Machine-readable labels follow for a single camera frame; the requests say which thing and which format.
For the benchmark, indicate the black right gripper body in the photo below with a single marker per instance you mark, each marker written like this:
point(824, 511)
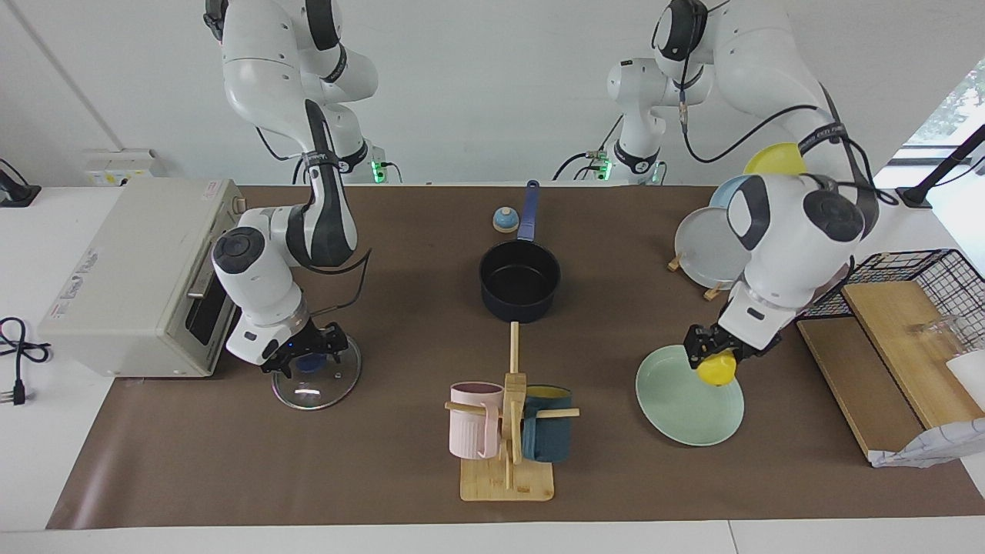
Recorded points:
point(308, 342)

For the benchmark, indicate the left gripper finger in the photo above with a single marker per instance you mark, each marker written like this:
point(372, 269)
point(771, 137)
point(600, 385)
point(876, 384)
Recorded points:
point(746, 357)
point(694, 355)

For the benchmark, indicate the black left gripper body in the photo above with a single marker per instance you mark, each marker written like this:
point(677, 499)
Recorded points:
point(731, 340)

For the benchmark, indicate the yellow potato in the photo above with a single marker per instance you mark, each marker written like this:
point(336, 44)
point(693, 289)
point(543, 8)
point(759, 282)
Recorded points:
point(717, 371)

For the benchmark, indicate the glass lid purple knob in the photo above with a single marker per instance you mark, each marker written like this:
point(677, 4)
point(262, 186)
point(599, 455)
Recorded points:
point(331, 385)

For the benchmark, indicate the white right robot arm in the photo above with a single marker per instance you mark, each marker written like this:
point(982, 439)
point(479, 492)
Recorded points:
point(265, 77)

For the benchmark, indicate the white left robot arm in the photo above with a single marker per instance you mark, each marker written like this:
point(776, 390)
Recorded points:
point(785, 246)

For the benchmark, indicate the wooden plate rack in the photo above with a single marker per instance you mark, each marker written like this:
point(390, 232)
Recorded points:
point(714, 292)

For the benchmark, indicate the pale green plate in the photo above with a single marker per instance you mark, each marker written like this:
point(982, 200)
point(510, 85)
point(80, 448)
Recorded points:
point(685, 408)

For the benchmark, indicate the grey plate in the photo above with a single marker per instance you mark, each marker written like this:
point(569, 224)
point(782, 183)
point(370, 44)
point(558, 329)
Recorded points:
point(708, 250)

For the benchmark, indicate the light blue plate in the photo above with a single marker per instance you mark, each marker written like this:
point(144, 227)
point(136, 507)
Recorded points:
point(727, 196)

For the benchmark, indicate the yellow plate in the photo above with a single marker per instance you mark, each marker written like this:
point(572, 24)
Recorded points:
point(773, 160)

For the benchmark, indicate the brown table mat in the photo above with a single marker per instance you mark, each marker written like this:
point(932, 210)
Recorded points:
point(308, 462)

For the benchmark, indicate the brown wooden board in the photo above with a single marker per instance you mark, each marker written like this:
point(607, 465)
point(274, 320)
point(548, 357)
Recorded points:
point(854, 385)

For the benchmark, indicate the pink mug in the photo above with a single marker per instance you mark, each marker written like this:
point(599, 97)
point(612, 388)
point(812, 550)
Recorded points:
point(469, 431)

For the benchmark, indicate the light wooden board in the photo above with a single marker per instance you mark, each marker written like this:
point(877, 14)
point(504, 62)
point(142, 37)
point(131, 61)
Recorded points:
point(908, 346)

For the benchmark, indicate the dark blue mug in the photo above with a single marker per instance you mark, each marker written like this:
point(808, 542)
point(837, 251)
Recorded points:
point(548, 438)

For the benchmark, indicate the beige toaster oven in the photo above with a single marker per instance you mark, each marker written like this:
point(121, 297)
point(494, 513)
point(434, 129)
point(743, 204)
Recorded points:
point(131, 285)

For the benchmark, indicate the clear drinking glass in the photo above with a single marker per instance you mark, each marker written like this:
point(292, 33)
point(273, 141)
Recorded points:
point(935, 335)

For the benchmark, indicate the white checked cloth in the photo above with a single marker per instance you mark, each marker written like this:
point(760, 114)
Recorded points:
point(931, 446)

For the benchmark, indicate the wooden mug tree stand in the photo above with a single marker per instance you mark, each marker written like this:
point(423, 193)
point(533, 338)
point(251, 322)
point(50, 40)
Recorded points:
point(508, 481)

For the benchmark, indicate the white cup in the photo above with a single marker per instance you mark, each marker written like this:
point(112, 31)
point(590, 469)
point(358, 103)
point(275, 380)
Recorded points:
point(969, 377)

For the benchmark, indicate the window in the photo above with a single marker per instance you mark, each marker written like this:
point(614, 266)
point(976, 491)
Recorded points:
point(954, 108)

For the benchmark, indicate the black desk clamp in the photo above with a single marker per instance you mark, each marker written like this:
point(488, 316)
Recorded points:
point(15, 192)

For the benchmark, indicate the white wall power strip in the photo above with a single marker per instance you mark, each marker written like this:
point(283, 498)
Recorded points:
point(123, 168)

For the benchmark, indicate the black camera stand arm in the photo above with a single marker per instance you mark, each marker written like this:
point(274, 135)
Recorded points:
point(943, 173)

